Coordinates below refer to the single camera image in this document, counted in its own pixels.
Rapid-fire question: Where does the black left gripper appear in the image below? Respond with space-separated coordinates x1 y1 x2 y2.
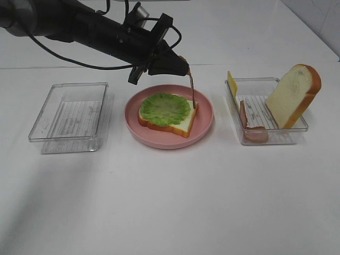
117 2 189 85

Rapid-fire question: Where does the brown bacon strip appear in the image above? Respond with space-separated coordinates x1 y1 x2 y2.
187 67 197 109

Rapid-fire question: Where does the green lettuce leaf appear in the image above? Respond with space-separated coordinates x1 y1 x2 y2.
140 92 191 127

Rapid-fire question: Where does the yellow cheese slice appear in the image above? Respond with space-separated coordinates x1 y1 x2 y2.
227 71 239 107

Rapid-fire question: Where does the bread slice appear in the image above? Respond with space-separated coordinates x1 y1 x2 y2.
266 64 321 129
138 99 199 138

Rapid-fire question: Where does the pink bacon strip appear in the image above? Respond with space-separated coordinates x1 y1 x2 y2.
240 100 269 143

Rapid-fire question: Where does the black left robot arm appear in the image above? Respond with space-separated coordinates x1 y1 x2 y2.
1 1 189 84

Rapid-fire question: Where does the pink round plate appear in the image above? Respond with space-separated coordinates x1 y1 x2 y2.
124 84 214 149

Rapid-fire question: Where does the right clear plastic tray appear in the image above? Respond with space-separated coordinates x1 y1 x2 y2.
225 77 308 146

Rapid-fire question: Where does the clear plastic tray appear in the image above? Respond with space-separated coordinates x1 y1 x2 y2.
225 77 308 146
28 82 110 154

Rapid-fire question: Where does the left clear plastic tray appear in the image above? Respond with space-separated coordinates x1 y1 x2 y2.
28 82 110 154

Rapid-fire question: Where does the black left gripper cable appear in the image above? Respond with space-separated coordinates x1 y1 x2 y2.
29 0 183 71

